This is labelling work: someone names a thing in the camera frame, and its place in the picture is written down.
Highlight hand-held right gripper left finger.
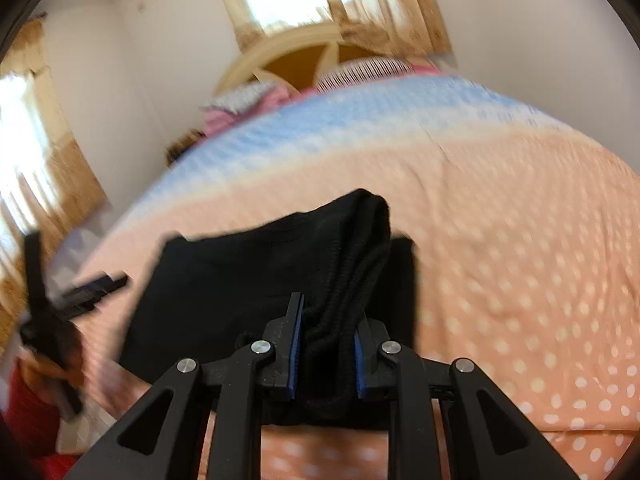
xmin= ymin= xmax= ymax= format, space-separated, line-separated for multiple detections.
xmin=65 ymin=291 xmax=305 ymax=480

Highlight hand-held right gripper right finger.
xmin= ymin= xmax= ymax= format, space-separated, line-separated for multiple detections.
xmin=354 ymin=319 xmax=577 ymax=480

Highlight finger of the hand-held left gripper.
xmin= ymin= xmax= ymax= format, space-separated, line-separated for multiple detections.
xmin=60 ymin=271 xmax=129 ymax=320

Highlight black pants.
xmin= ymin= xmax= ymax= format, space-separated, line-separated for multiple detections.
xmin=119 ymin=187 xmax=418 ymax=431

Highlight person's left forearm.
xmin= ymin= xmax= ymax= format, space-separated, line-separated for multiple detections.
xmin=0 ymin=347 xmax=77 ymax=463

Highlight golden side curtain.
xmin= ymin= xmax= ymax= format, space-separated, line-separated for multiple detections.
xmin=0 ymin=16 xmax=110 ymax=321

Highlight side window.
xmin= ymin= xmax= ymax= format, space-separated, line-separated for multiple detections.
xmin=0 ymin=74 xmax=57 ymax=243

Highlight polka-dot peach and blue blanket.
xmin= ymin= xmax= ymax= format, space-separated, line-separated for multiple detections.
xmin=60 ymin=72 xmax=640 ymax=480

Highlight pink folded blanket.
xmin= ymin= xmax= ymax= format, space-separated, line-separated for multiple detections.
xmin=202 ymin=57 xmax=448 ymax=137

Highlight grey patterned pillow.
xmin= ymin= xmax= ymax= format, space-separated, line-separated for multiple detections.
xmin=200 ymin=84 xmax=273 ymax=113

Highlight striped pillow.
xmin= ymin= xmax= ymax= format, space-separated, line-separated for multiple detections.
xmin=315 ymin=56 xmax=417 ymax=93

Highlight cream and wood headboard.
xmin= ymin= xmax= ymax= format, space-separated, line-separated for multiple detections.
xmin=214 ymin=22 xmax=416 ymax=97

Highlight beige floral window curtain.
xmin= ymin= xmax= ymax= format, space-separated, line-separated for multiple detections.
xmin=207 ymin=0 xmax=453 ymax=58

